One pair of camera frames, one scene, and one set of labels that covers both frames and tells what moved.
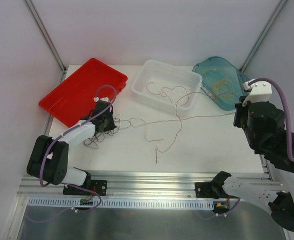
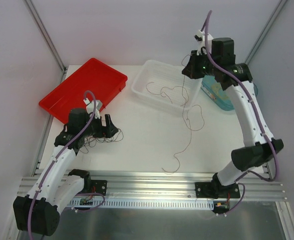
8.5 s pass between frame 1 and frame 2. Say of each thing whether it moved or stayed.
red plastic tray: stayed
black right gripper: moved
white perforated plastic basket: stayed
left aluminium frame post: stayed
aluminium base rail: stayed
